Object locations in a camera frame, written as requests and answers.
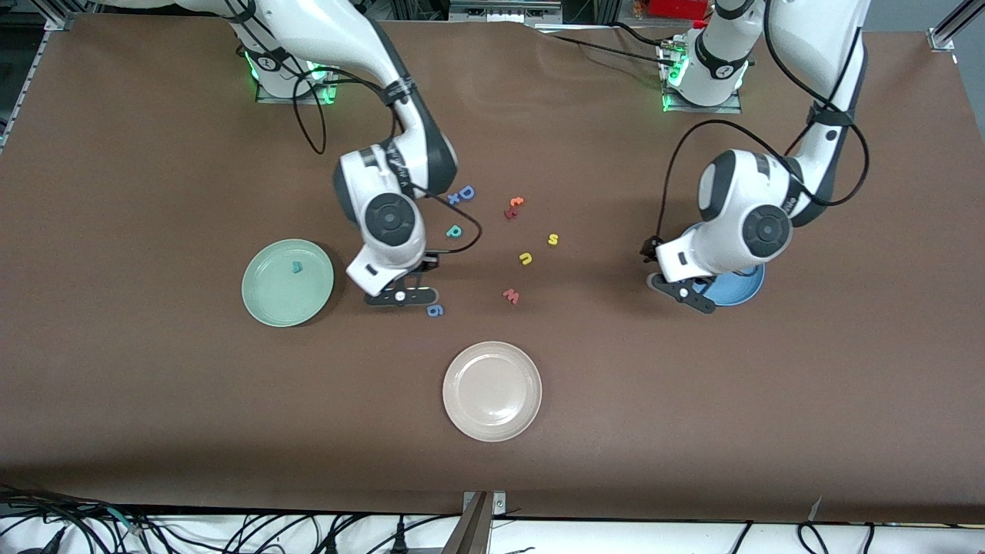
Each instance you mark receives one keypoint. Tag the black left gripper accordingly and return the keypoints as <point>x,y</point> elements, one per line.
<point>649,249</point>

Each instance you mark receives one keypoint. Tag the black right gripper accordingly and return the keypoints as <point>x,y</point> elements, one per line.
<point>428,264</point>

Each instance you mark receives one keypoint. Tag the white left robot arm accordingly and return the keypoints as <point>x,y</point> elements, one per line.
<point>739,208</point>

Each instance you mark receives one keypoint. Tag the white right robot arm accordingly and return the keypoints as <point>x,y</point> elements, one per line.
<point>385,177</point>

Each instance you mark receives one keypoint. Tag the blue foam digit 6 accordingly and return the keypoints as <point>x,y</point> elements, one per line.
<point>429,311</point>

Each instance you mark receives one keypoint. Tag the blue foam letter D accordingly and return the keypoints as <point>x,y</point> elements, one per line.
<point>462,191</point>

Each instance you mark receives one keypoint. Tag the pink foam letter w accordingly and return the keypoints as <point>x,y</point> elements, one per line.
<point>511,297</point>

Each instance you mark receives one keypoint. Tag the blue plate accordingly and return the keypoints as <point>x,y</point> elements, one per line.
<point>739,291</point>

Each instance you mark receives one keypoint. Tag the beige plate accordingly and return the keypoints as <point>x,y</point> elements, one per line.
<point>492,392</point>

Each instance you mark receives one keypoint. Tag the pale green plate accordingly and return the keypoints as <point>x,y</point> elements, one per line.
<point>285,304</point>

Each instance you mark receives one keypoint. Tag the red box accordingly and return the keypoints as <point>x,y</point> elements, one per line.
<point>677,8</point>

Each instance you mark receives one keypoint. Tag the grey equipment rack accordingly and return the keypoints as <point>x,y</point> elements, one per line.
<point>508,11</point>

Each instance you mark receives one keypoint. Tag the grey tape strip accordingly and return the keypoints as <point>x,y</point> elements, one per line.
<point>816,509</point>

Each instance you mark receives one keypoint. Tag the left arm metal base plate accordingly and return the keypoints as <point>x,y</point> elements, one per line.
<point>708,109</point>

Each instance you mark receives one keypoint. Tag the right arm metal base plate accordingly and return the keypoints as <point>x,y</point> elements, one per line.
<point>334,88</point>

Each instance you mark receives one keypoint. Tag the metal table edge bracket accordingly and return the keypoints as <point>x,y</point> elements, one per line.
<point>473,527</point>

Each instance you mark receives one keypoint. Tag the aluminium frame profile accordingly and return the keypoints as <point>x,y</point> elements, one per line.
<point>61,21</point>
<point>943,37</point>

